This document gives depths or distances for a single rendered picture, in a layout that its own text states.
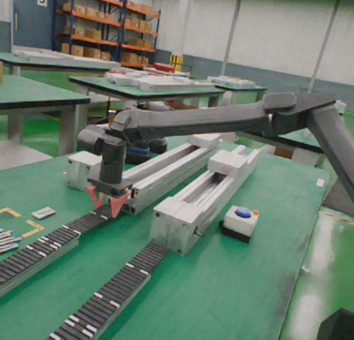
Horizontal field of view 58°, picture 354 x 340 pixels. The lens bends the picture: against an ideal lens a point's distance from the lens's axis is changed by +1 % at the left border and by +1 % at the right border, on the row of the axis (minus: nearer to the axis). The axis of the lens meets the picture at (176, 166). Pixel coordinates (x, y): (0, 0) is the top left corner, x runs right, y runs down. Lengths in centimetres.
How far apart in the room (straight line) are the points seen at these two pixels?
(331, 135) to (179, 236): 40
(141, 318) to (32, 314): 18
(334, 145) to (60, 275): 61
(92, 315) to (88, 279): 13
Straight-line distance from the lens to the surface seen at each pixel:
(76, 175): 102
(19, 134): 317
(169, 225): 76
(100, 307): 59
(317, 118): 76
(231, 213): 90
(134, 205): 91
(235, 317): 68
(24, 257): 70
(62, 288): 68
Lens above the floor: 123
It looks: 20 degrees down
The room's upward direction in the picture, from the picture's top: 11 degrees clockwise
